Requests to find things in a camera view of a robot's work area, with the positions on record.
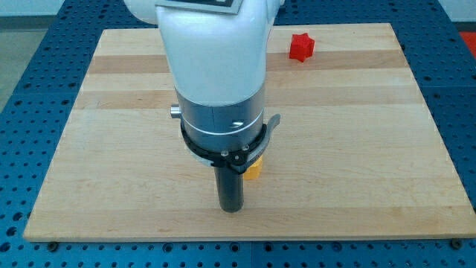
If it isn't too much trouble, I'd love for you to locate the yellow block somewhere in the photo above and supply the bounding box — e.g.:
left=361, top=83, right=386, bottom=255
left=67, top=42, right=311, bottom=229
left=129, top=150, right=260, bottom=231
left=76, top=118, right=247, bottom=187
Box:
left=243, top=156, right=263, bottom=180

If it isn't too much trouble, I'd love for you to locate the red star block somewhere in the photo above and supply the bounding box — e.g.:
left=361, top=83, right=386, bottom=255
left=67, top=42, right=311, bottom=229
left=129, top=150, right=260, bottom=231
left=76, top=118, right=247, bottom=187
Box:
left=289, top=33, right=315, bottom=63

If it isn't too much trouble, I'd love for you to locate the black clamp ring with lever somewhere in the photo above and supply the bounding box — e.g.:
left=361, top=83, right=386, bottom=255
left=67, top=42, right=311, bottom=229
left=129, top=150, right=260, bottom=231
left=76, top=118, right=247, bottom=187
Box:
left=179, top=113, right=282, bottom=176

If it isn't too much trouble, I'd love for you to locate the wooden board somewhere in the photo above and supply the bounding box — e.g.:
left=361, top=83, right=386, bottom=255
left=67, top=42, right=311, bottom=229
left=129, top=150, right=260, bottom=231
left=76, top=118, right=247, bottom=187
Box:
left=24, top=24, right=475, bottom=242

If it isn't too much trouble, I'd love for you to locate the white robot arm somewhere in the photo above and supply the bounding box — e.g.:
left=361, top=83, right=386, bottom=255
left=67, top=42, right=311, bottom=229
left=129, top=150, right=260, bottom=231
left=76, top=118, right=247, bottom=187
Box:
left=124, top=0, right=284, bottom=153

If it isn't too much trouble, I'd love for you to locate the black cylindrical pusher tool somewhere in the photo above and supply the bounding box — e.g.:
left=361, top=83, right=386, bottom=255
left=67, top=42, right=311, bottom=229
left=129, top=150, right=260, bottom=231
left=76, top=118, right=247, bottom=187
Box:
left=214, top=167, right=244, bottom=213

